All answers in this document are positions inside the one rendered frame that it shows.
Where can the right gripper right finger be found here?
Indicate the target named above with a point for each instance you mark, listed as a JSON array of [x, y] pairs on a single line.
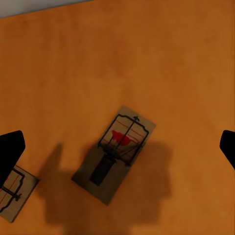
[[227, 146]]

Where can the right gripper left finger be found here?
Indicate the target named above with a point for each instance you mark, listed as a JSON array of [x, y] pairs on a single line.
[[12, 146]]

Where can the cabinet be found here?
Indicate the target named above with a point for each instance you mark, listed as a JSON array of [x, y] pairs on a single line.
[[64, 74]]

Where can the mousetrap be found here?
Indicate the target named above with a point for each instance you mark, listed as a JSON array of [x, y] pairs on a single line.
[[15, 192], [113, 155]]

